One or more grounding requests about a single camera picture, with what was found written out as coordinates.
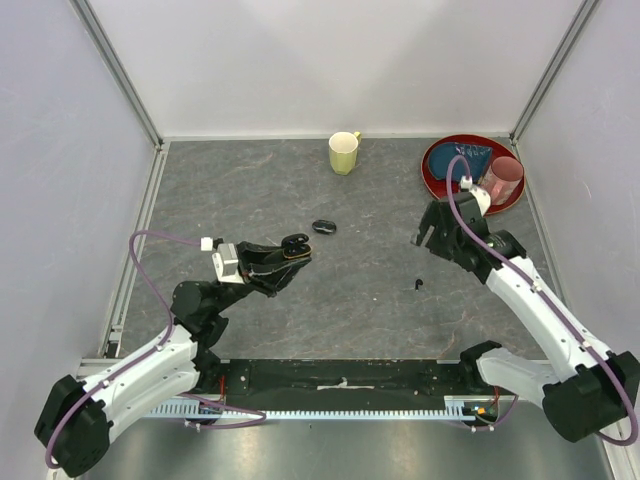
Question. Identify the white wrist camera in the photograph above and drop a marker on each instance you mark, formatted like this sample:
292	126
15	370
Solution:
224	258
481	195

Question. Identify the right aluminium frame post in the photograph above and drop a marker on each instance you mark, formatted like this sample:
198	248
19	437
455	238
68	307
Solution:
562	52

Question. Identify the light blue cable duct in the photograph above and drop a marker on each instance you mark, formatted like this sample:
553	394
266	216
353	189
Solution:
197	411

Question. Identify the yellow green mug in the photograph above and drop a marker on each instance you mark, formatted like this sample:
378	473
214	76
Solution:
343	151

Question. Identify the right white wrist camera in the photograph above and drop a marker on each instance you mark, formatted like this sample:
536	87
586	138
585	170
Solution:
481	195

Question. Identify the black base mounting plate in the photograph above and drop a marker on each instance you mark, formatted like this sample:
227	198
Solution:
328	384

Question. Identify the pink patterned cup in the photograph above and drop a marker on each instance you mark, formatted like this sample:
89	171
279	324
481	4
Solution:
501	179

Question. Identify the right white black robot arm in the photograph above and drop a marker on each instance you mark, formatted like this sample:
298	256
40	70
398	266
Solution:
585	386

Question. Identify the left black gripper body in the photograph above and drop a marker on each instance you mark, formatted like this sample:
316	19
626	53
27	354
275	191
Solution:
247	269

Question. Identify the left aluminium frame post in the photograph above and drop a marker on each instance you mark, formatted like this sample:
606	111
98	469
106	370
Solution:
105	48

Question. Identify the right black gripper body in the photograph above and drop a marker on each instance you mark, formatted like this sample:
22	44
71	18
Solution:
443	242

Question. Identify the red round tray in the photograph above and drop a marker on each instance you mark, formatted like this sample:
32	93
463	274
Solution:
480	154

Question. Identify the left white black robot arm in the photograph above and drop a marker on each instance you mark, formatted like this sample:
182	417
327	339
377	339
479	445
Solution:
82	418

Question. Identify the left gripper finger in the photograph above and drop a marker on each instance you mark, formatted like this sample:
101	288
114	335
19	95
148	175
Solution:
276	277
263	256

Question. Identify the aluminium frame post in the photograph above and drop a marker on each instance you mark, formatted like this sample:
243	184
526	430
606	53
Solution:
562	52
105	48

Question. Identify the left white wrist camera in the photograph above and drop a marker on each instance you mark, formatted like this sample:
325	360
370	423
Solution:
224	258

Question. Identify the black earbud charging case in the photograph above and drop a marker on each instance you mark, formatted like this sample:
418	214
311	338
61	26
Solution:
324	227

